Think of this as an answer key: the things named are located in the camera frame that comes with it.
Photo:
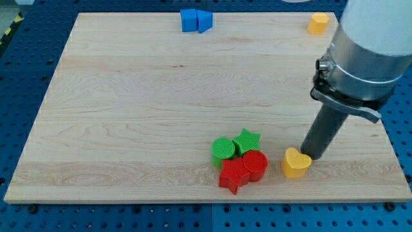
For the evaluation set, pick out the grey flange mount plate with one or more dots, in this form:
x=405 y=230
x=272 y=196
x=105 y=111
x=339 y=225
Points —
x=323 y=92

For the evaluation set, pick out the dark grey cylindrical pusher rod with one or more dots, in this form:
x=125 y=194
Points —
x=324 y=128

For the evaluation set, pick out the yellow heart block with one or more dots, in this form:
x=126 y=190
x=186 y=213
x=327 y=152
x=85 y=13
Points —
x=295 y=164

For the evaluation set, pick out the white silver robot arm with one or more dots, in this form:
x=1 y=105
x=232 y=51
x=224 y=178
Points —
x=369 y=52

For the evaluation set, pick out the red circle block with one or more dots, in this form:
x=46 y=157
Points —
x=256 y=163

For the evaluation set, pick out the green circle block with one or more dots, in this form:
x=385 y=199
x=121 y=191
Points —
x=221 y=149

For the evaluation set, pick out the green star block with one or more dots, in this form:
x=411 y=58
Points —
x=246 y=141

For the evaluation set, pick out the yellow hexagon block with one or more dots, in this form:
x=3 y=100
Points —
x=318 y=23

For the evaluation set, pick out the red star block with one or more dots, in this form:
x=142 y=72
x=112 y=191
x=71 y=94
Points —
x=233 y=175

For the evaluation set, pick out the blue triangle block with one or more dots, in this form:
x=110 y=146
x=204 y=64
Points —
x=205 y=20

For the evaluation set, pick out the blue cube block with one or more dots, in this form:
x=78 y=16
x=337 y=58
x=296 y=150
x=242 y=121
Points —
x=189 y=20

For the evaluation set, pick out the light wooden board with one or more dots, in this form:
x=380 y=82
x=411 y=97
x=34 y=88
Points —
x=135 y=104

